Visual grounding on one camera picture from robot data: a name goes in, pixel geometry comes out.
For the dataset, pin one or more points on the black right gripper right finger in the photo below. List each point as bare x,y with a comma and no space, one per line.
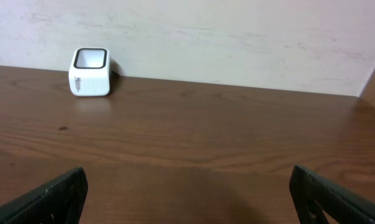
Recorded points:
315,196

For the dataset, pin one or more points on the white barcode scanner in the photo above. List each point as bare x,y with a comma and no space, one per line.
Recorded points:
89,72

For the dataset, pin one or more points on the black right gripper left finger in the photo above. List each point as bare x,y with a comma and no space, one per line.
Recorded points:
59,200

